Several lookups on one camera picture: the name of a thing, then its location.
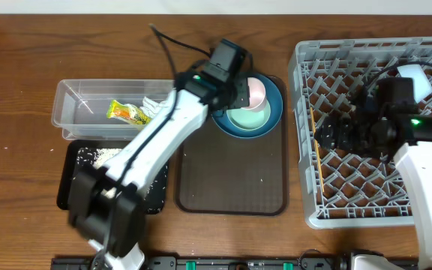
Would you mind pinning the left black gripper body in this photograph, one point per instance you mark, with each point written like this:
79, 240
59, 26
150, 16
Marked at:
228, 86

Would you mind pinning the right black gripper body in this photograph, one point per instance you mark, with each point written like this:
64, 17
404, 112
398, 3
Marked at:
364, 137

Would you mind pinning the pink cup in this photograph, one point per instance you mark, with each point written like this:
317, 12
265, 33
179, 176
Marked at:
257, 95

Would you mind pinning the dark blue plate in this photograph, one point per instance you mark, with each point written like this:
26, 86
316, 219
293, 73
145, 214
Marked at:
275, 90

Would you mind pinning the light green bowl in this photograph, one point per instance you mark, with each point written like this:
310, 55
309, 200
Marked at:
249, 120

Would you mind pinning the wooden chopstick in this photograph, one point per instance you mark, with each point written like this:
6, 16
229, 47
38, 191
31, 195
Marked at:
316, 148

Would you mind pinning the light blue bowl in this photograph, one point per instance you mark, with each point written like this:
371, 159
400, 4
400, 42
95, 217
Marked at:
421, 85

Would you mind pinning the white napkin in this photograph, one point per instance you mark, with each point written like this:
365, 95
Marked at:
151, 107

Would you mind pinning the yellow green snack wrapper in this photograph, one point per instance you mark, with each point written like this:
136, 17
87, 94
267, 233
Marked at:
128, 113

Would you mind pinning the white rice pile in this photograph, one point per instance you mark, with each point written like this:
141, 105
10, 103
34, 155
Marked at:
156, 193

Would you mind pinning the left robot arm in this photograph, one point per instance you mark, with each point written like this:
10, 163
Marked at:
106, 204

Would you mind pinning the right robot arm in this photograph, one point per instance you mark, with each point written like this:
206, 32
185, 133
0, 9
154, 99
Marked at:
413, 161

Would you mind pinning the grey dishwasher rack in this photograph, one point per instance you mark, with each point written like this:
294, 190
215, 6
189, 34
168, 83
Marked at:
326, 75

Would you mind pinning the black waste tray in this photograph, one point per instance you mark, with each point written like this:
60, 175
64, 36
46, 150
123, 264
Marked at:
69, 164

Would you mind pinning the brown serving tray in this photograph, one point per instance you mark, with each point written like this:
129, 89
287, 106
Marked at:
222, 174

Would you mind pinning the clear plastic bin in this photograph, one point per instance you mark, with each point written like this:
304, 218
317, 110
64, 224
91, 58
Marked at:
80, 106

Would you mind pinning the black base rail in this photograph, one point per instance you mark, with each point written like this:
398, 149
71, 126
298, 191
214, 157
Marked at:
171, 263

